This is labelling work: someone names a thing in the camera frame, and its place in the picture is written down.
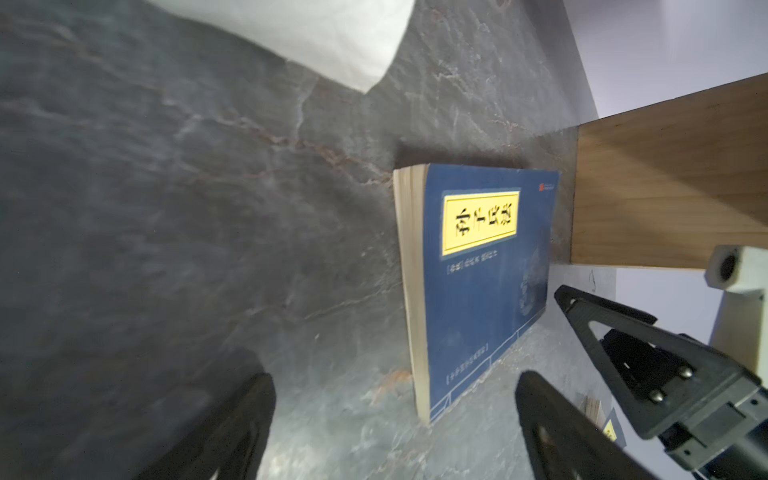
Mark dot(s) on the wooden two-tier shelf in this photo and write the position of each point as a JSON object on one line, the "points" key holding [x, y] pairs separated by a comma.
{"points": [[663, 185]]}

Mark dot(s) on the white tissue pack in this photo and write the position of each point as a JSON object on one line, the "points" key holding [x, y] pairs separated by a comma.
{"points": [[352, 43]]}

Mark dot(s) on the blue folder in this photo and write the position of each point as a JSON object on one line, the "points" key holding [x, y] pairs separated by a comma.
{"points": [[604, 416], [475, 255]]}

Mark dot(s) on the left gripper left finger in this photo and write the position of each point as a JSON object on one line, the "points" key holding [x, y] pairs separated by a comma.
{"points": [[230, 441]]}

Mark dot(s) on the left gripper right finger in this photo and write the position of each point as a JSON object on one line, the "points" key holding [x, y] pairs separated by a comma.
{"points": [[561, 442]]}

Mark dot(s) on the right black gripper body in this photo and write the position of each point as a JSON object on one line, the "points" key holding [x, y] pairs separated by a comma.
{"points": [[714, 421]]}

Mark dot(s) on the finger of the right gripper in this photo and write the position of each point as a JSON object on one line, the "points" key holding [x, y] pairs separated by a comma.
{"points": [[621, 343]]}

